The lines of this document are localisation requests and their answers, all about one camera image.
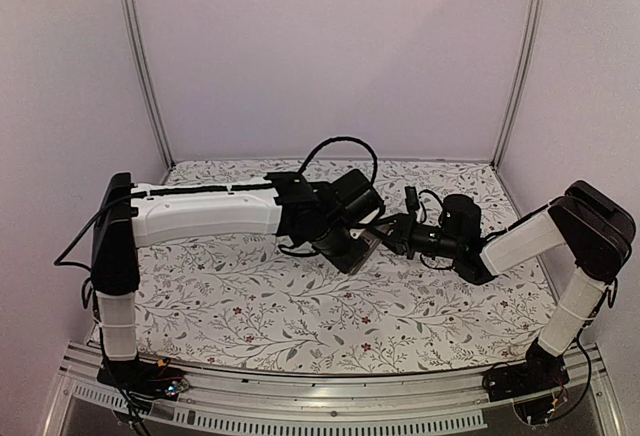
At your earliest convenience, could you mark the grey white remote control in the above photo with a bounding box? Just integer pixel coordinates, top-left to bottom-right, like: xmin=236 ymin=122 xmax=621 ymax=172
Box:
xmin=349 ymin=223 xmax=391 ymax=275

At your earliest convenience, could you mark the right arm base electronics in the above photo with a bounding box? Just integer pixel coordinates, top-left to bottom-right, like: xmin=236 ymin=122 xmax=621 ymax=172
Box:
xmin=482 ymin=357 xmax=569 ymax=426

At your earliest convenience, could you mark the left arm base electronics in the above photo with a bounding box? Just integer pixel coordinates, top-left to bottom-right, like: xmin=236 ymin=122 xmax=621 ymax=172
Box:
xmin=97 ymin=354 xmax=190 ymax=401

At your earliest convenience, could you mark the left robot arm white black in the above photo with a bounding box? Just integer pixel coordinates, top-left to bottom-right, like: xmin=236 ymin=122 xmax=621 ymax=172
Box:
xmin=82 ymin=169 xmax=385 ymax=390

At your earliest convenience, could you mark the floral patterned table mat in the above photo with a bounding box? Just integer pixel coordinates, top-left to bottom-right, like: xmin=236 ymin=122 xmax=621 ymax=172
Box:
xmin=97 ymin=156 xmax=569 ymax=376

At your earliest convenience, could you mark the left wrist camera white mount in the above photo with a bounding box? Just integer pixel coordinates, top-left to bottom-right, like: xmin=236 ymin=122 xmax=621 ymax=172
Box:
xmin=349 ymin=207 xmax=385 ymax=238

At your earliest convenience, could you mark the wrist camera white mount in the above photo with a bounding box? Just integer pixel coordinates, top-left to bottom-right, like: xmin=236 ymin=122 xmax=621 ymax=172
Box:
xmin=349 ymin=207 xmax=385 ymax=238
xmin=404 ymin=186 xmax=421 ymax=218

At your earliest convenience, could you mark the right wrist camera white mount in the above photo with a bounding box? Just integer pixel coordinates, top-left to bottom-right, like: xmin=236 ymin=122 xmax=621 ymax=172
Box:
xmin=404 ymin=186 xmax=421 ymax=218

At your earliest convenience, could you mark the right black camera cable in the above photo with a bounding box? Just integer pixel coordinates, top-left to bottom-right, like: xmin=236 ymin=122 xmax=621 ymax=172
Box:
xmin=417 ymin=188 xmax=459 ymax=271

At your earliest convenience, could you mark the black camera cable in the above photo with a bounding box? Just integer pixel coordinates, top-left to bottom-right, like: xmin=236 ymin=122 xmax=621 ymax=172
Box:
xmin=417 ymin=188 xmax=459 ymax=271
xmin=297 ymin=135 xmax=380 ymax=187

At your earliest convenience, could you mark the left black camera cable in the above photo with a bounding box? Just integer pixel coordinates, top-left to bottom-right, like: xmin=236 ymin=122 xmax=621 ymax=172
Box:
xmin=297 ymin=135 xmax=380 ymax=187

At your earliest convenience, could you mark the right aluminium frame post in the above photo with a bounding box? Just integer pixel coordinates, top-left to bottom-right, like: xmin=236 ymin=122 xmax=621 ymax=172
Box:
xmin=491 ymin=0 xmax=544 ymax=171

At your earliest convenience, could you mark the aluminium frame post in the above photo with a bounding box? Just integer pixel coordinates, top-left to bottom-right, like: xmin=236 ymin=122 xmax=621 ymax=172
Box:
xmin=491 ymin=0 xmax=544 ymax=171
xmin=120 ymin=0 xmax=175 ymax=169

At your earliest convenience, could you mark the front aluminium rail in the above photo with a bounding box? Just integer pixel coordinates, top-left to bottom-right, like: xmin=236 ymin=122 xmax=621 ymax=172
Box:
xmin=43 ymin=343 xmax=626 ymax=435

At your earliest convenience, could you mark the left aluminium frame post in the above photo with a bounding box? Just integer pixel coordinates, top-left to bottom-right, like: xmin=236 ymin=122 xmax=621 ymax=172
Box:
xmin=120 ymin=0 xmax=175 ymax=169

